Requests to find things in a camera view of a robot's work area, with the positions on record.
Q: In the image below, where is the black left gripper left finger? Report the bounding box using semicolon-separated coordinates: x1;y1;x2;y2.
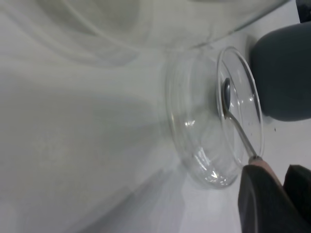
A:
238;164;311;233

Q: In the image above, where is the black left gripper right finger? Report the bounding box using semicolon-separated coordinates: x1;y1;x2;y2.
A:
283;164;311;217

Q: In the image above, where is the dark blue-grey ceramic mug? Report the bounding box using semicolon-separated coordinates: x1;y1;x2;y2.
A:
249;22;311;122

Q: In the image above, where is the metal spoon with pink handle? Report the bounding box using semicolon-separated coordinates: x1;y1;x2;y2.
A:
222;77;285;188

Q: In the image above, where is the clear round glass lid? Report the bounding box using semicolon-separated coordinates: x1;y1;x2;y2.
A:
166;45;265;190

